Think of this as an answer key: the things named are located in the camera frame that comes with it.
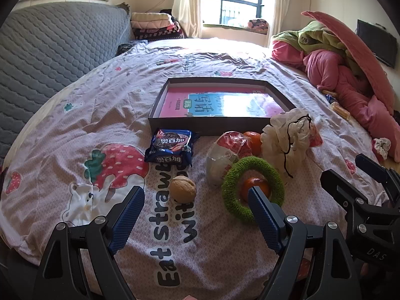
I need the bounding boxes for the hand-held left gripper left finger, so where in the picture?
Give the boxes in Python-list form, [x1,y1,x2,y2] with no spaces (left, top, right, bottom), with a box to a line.
[33,185,146,300]

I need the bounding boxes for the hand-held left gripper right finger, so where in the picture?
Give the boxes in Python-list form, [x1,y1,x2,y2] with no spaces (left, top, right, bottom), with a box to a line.
[247,185,360,300]

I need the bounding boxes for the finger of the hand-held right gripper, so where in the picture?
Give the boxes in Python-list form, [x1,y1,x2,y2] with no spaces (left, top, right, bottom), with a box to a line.
[354,153,400,208]
[320,169,377,241]

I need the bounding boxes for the orange tangerine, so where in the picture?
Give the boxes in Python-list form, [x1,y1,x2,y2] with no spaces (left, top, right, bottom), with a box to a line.
[240,176,271,204]
[243,131,263,157]

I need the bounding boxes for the green fuzzy ring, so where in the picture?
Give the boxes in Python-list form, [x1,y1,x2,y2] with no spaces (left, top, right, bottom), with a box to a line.
[221,156,286,222]

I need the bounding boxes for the walnut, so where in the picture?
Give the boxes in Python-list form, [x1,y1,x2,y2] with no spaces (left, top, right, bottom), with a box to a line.
[169,175,197,204]

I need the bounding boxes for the plastic-wrapped toy egg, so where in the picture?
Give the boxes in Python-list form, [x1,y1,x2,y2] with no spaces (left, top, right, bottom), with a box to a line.
[205,131,254,186]

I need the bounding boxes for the white mesh pouch black string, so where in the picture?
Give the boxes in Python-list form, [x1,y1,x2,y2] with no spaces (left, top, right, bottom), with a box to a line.
[261,108,322,179]

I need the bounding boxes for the blue cookie packet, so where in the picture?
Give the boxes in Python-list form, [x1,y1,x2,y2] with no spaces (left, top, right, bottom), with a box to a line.
[144,128,201,168]

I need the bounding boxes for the dark cardboard box tray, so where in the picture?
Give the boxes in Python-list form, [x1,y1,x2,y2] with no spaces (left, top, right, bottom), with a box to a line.
[148,77,297,136]

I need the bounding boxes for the white and red scrunchie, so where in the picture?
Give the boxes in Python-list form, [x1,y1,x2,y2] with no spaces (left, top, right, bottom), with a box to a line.
[372,137,392,162]

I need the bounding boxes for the yellow snack packet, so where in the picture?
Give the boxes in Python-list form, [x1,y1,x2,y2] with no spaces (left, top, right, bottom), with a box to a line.
[330,101,351,121]

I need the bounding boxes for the strawberry printed bed sheet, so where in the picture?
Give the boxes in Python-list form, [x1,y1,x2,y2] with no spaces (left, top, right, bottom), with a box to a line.
[0,37,391,300]

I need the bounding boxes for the pink quilt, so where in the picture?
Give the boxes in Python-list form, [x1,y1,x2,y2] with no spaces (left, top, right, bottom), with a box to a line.
[271,39,397,146]

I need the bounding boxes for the pink quilted cushion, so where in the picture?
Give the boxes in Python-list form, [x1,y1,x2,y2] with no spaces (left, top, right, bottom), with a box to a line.
[301,11,396,116]

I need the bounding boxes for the pink and blue book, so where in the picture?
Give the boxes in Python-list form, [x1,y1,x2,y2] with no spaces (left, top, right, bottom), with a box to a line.
[161,87,286,118]

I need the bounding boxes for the black television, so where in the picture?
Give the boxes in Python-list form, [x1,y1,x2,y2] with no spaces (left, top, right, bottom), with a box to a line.
[356,19,398,69]

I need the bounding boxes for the green blanket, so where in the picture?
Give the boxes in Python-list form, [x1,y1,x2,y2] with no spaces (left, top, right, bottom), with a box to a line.
[272,20,372,76]

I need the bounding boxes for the dark cloth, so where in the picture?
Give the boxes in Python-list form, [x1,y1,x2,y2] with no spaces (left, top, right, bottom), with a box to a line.
[116,41,147,57]

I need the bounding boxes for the patterned cloth on windowsill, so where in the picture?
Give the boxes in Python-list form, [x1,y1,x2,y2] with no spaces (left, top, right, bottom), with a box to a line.
[247,18,269,32]

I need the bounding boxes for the grey quilted headboard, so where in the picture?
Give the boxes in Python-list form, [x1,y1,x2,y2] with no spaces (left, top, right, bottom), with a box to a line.
[0,1,133,160]

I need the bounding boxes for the cream curtain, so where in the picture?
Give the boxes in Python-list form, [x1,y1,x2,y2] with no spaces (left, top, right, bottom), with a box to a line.
[267,0,293,49]
[172,0,205,40]

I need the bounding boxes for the stack of folded blankets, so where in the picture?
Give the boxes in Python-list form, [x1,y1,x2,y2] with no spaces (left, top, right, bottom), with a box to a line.
[129,12,185,41]

